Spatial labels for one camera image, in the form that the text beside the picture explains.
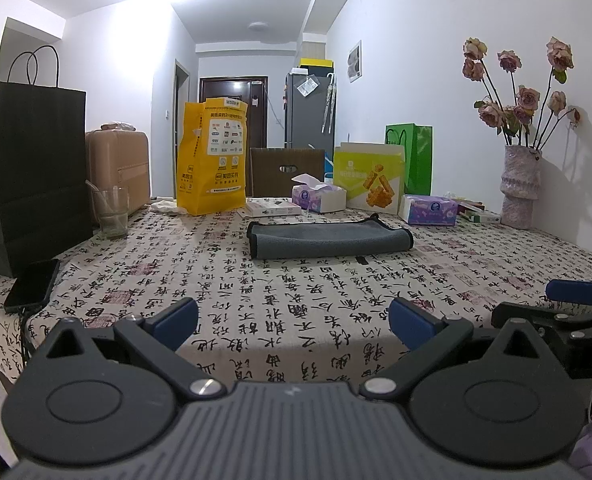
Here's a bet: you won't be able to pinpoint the purple and grey towel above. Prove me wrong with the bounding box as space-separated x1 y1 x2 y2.
247 214 414 260

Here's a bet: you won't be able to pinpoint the purple tissue pack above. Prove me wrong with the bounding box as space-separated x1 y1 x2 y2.
399 195 459 226

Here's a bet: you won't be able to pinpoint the crumpled white tissue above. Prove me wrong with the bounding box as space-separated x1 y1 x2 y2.
151 200 189 216

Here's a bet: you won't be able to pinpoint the textured pink vase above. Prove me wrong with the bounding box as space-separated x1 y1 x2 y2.
500 145 541 230

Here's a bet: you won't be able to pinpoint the black smartphone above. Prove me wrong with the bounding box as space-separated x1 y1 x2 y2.
3 259 60 314

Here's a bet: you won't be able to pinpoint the small green-white carton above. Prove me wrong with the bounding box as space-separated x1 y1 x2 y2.
458 202 501 224

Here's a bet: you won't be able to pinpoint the clear glass cup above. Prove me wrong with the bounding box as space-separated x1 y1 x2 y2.
85 180 130 240

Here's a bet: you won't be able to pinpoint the flat white box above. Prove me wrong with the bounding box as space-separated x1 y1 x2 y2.
237 197 302 219

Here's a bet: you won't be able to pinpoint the yellow-green snack gift box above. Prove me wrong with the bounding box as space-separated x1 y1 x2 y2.
333 142 405 214

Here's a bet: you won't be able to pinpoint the yellow printed bag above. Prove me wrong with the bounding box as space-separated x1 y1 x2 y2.
177 98 247 216

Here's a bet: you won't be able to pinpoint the black paper bag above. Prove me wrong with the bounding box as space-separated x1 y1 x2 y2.
0 51 92 278

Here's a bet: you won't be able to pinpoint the tan suitcase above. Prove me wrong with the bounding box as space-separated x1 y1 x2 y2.
85 128 151 214

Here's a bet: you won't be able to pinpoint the open tissue box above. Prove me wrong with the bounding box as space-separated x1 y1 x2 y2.
291 174 347 214

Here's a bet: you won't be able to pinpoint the dried pink roses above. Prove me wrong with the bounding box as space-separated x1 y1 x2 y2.
462 37 582 151

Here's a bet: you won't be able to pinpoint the green paper bag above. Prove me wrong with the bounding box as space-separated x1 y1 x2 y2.
385 124 433 195

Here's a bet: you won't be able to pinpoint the brown cardboard box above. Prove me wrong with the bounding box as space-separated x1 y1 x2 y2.
250 148 325 197

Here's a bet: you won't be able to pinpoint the grey refrigerator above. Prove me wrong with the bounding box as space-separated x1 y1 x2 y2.
285 74 334 154

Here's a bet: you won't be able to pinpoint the dark brown door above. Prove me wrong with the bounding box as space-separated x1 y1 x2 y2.
198 76 269 150

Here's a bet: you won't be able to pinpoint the yellow box on fridge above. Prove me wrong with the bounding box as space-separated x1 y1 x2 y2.
299 58 334 74

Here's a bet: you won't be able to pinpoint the wall picture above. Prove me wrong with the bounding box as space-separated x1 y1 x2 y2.
347 41 363 82

